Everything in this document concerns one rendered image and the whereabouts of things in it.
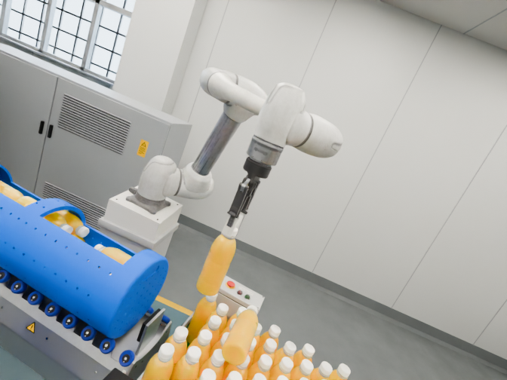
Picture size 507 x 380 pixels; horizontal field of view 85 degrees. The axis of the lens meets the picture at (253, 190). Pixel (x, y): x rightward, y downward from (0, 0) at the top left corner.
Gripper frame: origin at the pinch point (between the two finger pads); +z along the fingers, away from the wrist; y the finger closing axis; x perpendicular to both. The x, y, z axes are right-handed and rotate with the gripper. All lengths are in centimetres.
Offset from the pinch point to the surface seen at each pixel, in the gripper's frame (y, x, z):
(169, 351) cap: 15.5, 1.5, 34.7
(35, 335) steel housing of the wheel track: 15, -42, 60
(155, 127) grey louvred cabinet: -134, -127, 12
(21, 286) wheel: 13, -55, 50
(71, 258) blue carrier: 13, -39, 29
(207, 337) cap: 4.4, 7.7, 34.5
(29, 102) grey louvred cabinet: -115, -242, 38
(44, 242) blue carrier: 13, -49, 29
